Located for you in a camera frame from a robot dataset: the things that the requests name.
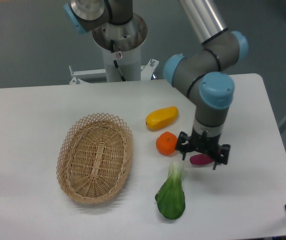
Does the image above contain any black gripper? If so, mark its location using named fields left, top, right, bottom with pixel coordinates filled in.
left=175, top=130, right=231, bottom=170

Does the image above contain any green bok choy vegetable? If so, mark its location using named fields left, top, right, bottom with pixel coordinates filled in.
left=155, top=161, right=186, bottom=220

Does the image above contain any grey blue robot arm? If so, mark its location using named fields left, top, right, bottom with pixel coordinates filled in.
left=64, top=0, right=249, bottom=165

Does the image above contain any purple sweet potato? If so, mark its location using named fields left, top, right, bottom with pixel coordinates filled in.
left=190, top=154, right=214, bottom=166

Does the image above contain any orange tangerine fruit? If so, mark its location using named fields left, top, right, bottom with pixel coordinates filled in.
left=156, top=131, right=177, bottom=156

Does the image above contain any yellow mango fruit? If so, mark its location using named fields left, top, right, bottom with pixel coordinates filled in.
left=145, top=106, right=179, bottom=131

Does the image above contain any woven wicker oval basket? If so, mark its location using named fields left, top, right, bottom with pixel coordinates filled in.
left=56, top=113, right=133, bottom=204

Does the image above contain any white metal base frame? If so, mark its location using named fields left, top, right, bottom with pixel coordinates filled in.
left=68, top=58, right=163, bottom=85

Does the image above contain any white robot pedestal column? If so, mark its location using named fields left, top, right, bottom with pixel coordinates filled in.
left=92, top=14, right=148, bottom=82

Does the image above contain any black cable on pedestal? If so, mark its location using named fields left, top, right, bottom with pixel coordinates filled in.
left=110, top=39, right=127, bottom=82

